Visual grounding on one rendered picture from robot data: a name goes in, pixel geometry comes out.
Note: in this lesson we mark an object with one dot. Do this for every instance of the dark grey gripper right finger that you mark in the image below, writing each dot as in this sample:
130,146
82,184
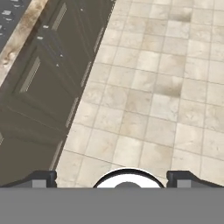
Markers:
180,178

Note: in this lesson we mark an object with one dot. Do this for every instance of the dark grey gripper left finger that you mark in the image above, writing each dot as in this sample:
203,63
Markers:
43,178

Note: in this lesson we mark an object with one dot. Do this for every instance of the dark brown cabinet door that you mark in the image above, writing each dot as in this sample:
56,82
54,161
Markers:
49,84
78,26
26,151

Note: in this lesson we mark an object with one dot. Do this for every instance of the small silver cabinet knob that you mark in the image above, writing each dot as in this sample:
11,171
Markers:
45,26
40,37

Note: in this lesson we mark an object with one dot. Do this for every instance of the round white black-rimmed disc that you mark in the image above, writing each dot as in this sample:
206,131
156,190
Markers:
143,177

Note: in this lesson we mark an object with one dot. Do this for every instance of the dark grey hob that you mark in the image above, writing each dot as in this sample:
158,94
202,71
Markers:
10,20

